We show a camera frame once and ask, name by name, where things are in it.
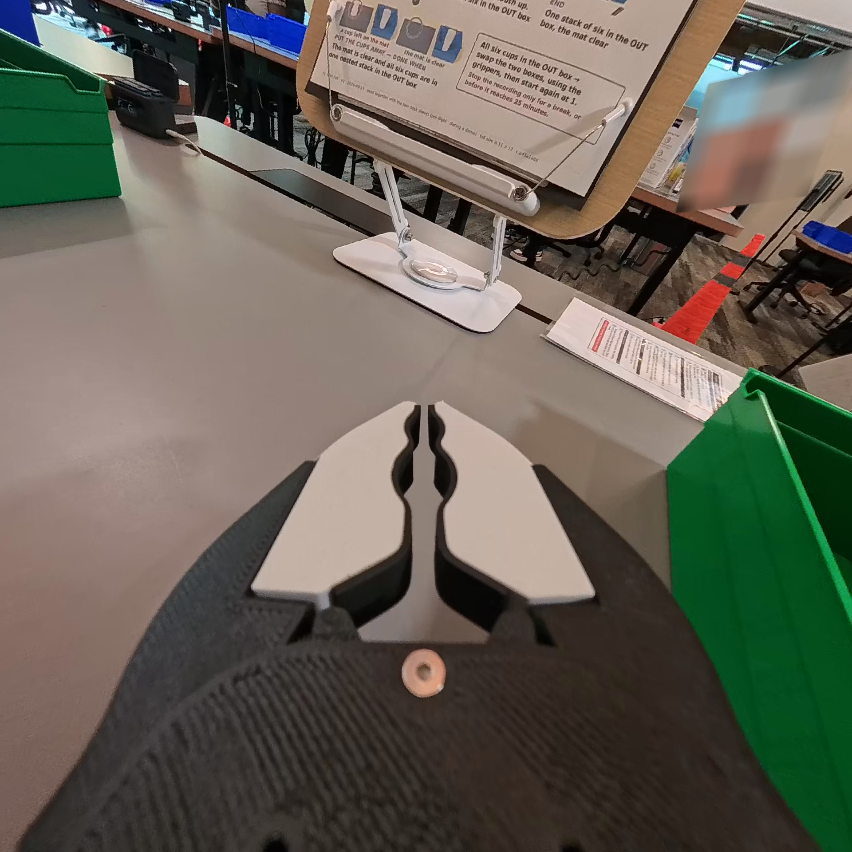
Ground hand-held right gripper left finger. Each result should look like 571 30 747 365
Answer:
249 401 422 627

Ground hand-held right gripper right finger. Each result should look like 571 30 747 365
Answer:
426 401 596 630

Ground green plastic bin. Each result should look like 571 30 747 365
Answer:
667 368 852 852
0 28 122 209

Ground laminated paper sheet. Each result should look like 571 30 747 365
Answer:
542 296 745 423

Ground orange traffic cone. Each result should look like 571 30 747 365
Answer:
662 233 766 343

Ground wooden table black legs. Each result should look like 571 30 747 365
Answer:
599 186 745 317

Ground white carton box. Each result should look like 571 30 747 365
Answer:
641 118 696 190

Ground wooden document stand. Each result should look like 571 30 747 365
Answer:
295 0 746 334

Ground black power box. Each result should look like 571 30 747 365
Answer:
106 50 182 139

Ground blue plastic bin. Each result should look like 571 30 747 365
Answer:
0 0 39 46

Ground desk cable flap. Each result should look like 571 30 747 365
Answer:
249 166 400 221

